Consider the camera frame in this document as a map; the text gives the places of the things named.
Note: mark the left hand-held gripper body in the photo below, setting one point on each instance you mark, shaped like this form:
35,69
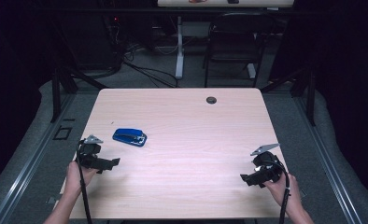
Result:
88,154

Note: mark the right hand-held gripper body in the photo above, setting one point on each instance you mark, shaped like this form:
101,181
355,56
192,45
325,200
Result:
269,166

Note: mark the blue stapler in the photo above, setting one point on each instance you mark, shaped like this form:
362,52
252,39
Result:
127,135

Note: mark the person's right hand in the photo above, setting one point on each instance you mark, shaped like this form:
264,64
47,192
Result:
280,193

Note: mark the person's left hand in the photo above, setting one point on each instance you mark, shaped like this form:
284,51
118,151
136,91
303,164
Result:
74,179

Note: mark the black tape square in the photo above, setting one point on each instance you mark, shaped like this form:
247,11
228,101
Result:
55,134

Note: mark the black tape strip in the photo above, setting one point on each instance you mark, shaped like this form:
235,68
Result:
69,119

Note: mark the grey tape piece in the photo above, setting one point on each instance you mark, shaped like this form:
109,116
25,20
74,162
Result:
303,193
51,200

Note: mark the black metal stand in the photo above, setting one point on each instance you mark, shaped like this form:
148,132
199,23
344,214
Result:
56,93
311,99

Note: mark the black table grommet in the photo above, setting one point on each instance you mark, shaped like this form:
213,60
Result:
211,100

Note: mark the short white desk leg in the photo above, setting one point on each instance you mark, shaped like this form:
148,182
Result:
251,71

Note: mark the dark computer case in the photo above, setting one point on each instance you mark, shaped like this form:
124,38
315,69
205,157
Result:
95,43

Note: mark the black folding chair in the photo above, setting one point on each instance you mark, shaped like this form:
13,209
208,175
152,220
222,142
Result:
235,40

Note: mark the long white desk leg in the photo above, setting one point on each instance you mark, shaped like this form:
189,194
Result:
179,53

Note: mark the light desk top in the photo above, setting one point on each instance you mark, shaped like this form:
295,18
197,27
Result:
253,3

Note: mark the aluminium floor rail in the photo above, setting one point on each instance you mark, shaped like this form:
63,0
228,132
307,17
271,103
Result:
331,174
26,174

